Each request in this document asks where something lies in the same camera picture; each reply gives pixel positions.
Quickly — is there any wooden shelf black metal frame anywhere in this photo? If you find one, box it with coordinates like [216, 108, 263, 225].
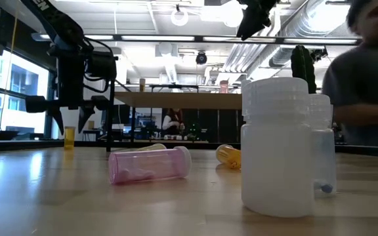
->
[106, 77, 244, 153]

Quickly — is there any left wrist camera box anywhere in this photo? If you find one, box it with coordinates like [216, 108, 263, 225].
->
[86, 52, 117, 81]

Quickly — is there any black ceiling spotlight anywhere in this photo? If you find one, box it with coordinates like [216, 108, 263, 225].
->
[195, 50, 208, 66]

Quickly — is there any translucent bottle with blue pill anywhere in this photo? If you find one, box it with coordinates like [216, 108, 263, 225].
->
[306, 94, 337, 199]

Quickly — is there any amber yellow pill bottle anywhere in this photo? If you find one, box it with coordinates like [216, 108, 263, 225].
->
[64, 127, 76, 151]

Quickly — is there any round white ceiling lamp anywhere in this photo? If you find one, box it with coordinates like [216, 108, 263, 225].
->
[171, 5, 190, 27]

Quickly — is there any long ceiling light bar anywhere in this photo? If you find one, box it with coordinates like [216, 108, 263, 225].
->
[31, 31, 362, 46]

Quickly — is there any yellow cable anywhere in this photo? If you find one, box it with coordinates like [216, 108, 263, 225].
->
[0, 0, 21, 142]

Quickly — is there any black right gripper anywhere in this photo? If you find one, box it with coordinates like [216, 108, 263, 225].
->
[236, 0, 278, 42]

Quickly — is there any silver ventilation duct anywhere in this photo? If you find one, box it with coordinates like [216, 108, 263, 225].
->
[267, 0, 350, 68]

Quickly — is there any translucent white screw-cap bottle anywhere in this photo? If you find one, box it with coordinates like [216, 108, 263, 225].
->
[240, 77, 315, 219]

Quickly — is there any person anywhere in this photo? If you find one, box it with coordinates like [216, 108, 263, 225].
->
[322, 0, 378, 148]
[161, 108, 186, 132]

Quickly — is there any large window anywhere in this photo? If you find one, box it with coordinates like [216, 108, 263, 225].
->
[0, 49, 57, 140]

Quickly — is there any green cactus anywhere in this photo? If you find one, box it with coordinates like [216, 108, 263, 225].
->
[290, 45, 317, 94]

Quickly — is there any yellow pill bottle white cap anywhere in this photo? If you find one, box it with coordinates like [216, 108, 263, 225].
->
[123, 143, 168, 152]

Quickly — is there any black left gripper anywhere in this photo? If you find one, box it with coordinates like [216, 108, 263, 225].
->
[24, 45, 110, 135]

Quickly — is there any large orange bottle white cap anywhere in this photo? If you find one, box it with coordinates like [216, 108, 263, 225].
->
[215, 144, 242, 170]

